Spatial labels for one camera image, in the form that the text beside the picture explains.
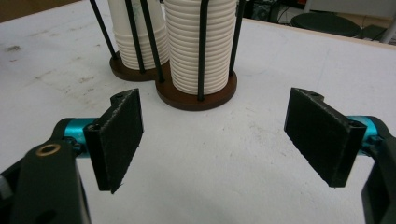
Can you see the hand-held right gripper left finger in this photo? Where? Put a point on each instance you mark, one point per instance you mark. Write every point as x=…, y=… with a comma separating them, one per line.
x=116, y=140

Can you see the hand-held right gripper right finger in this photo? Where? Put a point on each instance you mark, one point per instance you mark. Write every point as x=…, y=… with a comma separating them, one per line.
x=320, y=137

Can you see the brown cup holder black rods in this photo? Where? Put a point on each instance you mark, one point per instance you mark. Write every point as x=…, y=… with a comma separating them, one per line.
x=186, y=102

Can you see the short stack of floral cups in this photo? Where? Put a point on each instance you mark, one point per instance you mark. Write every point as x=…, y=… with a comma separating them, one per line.
x=123, y=46

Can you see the round black stool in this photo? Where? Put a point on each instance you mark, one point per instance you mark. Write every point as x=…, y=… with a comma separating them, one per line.
x=325, y=25

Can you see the tall stack of white cups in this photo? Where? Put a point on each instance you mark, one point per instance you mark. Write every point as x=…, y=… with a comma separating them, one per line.
x=183, y=46

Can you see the white metal pole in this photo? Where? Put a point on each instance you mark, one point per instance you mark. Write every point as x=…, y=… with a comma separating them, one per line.
x=389, y=31

